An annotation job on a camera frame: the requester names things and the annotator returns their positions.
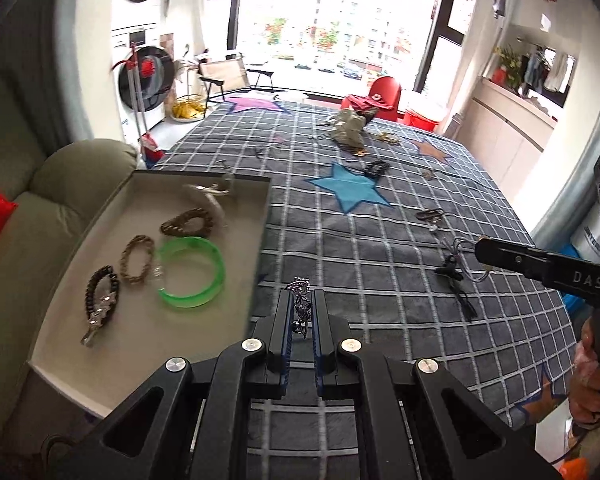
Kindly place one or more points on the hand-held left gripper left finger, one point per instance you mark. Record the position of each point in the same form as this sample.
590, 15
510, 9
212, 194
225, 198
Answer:
285, 325

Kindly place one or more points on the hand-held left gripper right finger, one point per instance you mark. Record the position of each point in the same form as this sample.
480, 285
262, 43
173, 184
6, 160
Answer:
317, 330

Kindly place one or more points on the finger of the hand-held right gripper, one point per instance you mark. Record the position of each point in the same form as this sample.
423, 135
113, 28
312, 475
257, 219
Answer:
510, 259

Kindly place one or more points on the green translucent bangle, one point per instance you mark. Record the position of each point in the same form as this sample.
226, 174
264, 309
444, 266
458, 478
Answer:
190, 246

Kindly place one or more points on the grey shallow box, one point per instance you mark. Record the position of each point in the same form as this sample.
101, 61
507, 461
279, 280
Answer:
145, 340

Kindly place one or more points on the person's right hand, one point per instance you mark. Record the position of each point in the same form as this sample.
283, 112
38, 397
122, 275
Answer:
587, 385

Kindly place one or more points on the grey plaid blanket with stars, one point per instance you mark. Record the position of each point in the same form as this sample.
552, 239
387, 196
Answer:
380, 260

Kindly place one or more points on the white low cabinet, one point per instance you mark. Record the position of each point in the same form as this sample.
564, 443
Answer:
505, 135

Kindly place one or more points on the red plastic basin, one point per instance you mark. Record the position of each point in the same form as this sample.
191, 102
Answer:
422, 117

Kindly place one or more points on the silver metal hair clip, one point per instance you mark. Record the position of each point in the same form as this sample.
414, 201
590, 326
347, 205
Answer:
99, 317

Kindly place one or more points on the potted flowers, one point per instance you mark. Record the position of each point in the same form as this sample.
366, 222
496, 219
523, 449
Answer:
507, 65

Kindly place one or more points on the red stool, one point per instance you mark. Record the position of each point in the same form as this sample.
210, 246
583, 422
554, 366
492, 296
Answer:
387, 95

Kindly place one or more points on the folding chair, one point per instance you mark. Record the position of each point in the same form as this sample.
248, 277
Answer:
225, 75

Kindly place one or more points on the beige sofa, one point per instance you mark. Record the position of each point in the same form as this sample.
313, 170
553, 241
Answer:
55, 200

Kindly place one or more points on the red and white mop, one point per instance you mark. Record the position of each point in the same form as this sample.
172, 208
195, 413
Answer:
137, 95

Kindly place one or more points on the white washing machine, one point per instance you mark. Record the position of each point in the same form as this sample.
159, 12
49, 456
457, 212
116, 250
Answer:
150, 70

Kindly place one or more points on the large window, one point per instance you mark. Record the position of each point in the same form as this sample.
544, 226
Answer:
330, 20

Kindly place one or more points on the grey curtain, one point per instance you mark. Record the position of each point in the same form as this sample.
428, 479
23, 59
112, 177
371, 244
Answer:
25, 60

